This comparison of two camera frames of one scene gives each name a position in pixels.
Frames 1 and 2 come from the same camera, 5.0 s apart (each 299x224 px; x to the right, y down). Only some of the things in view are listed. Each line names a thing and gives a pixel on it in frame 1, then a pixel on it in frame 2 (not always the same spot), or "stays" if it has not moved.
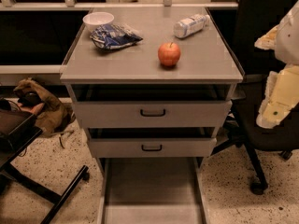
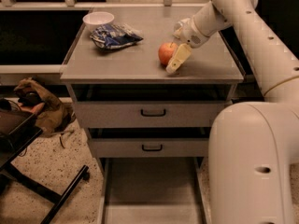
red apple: x=169 y=54 stays
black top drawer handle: x=153 y=115 stays
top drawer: x=151 y=105 stays
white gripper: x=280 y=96 → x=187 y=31
